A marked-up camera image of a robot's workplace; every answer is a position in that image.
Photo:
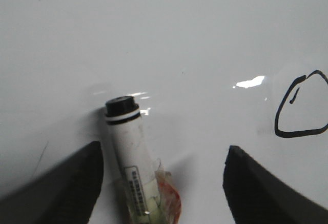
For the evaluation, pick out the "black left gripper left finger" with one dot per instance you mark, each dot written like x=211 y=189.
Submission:
x=65 y=194

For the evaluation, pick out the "white black whiteboard marker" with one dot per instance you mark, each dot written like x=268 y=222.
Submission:
x=150 y=193

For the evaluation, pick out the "white whiteboard with metal frame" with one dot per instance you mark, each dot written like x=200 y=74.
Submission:
x=206 y=74

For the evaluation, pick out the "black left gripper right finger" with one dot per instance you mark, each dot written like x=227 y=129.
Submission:
x=255 y=195

